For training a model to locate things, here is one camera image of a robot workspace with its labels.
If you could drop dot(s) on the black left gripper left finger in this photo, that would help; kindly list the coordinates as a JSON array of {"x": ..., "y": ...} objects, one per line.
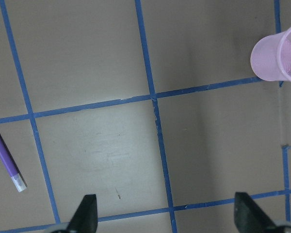
[{"x": 85, "y": 219}]

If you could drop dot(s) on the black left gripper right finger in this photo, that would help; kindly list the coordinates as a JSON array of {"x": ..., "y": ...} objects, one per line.
[{"x": 249, "y": 217}]

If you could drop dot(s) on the purple pen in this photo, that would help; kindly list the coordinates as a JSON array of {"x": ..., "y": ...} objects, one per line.
[{"x": 11, "y": 167}]

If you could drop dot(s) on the pink mesh cup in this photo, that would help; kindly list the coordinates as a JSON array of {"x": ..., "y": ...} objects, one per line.
[{"x": 271, "y": 57}]

